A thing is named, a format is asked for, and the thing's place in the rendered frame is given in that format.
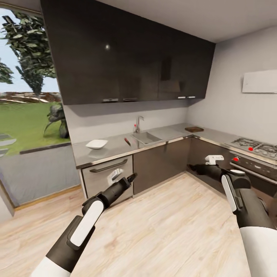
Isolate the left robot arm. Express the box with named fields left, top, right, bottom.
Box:
left=29, top=169, right=137, bottom=277

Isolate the bowl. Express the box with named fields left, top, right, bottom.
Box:
left=86, top=140, right=108, bottom=150

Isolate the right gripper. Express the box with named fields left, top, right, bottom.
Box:
left=188, top=164, right=219, bottom=180

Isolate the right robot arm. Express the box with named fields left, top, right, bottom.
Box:
left=188, top=155, right=277, bottom=277

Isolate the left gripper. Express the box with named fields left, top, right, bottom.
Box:
left=108, top=173, right=137, bottom=200

